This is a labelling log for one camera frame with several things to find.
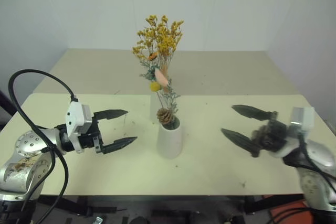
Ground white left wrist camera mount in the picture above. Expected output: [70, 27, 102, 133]
[65, 99, 95, 154]

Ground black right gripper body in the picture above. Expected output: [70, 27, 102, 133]
[251, 118, 290, 153]

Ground black table frame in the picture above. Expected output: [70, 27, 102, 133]
[36, 194, 307, 218]

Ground orange object under table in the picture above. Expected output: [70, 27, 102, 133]
[269, 199, 314, 224]

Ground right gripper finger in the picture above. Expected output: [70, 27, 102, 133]
[220, 128, 261, 158]
[231, 104, 277, 122]

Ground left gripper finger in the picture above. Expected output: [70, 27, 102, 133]
[93, 109, 129, 122]
[100, 136, 138, 155]

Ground dark purple object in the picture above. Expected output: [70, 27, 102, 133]
[0, 89, 17, 132]

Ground white ceramic vase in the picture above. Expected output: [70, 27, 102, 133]
[156, 116, 182, 160]

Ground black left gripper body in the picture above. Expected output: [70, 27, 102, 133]
[79, 118, 104, 155]

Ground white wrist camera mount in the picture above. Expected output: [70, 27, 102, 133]
[273, 106, 316, 159]
[65, 99, 95, 154]

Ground beige table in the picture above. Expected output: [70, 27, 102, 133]
[33, 48, 308, 96]

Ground dark rounded shape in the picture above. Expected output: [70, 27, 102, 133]
[130, 215, 148, 224]

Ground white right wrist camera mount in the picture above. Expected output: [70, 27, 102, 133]
[273, 106, 316, 159]

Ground yellow dried flower bouquet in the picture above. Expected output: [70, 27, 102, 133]
[132, 14, 185, 131]

